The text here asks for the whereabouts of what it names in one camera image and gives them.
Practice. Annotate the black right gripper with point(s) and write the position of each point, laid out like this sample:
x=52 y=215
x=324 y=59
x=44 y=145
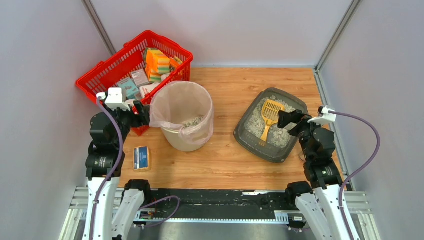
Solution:
x=296 y=120

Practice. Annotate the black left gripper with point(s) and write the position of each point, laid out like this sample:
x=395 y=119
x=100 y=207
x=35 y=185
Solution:
x=135 y=112

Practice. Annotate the yellow litter scoop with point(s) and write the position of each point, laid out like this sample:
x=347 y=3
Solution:
x=269 y=113

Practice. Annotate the white bin with bag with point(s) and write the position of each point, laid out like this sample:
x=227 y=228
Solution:
x=184 y=111

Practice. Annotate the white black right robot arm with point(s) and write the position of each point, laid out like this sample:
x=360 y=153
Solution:
x=321 y=197

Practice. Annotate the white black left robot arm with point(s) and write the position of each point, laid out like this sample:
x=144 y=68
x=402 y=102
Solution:
x=109 y=130

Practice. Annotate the teal small box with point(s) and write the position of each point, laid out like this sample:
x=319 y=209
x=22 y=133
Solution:
x=129 y=87

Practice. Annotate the blue yellow sponge pack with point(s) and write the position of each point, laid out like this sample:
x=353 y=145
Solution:
x=141 y=159

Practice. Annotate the red shopping basket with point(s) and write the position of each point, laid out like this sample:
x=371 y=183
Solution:
x=106 y=74

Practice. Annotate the orange sponge stack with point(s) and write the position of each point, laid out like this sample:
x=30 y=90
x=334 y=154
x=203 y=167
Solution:
x=157 y=64

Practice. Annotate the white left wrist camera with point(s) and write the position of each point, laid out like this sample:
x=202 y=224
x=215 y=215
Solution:
x=114 y=99

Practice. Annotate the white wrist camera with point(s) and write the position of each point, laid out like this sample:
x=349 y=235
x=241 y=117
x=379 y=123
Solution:
x=114 y=99
x=325 y=116

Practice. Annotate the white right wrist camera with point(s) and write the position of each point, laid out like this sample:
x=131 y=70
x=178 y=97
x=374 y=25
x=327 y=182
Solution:
x=325 y=116

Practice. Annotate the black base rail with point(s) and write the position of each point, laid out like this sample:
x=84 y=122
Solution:
x=217 y=204

